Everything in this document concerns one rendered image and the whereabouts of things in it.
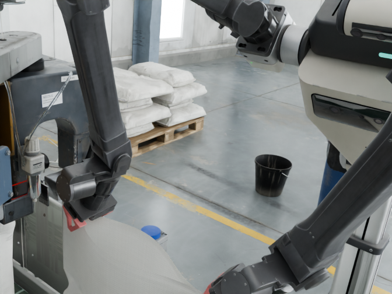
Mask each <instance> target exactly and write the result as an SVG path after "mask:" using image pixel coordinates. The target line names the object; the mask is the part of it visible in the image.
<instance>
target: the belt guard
mask: <svg viewBox="0 0 392 294"><path fill-rule="evenodd" d="M3 38H4V39H6V41H1V40H0V84H1V83H2V82H4V81H6V80H7V79H9V78H11V77H12V76H13V75H16V74H17V73H18V72H20V71H22V70H23V69H25V68H27V67H28V66H29V65H31V64H33V63H34V62H36V61H38V60H39V59H40V58H42V39H41V34H39V33H36V32H32V31H5V32H3Z"/></svg>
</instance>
